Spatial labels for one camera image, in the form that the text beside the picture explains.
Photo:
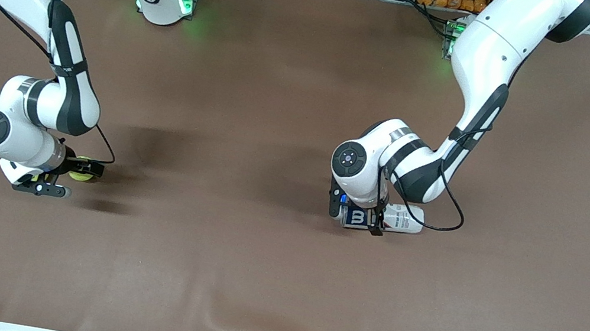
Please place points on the white blue tennis ball can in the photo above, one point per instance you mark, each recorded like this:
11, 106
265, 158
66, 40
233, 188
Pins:
408, 220

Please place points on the brown table mat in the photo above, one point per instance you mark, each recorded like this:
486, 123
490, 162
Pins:
276, 276

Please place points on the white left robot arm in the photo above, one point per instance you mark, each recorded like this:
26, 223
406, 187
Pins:
487, 54

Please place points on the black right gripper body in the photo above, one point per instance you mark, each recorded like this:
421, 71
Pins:
69, 162

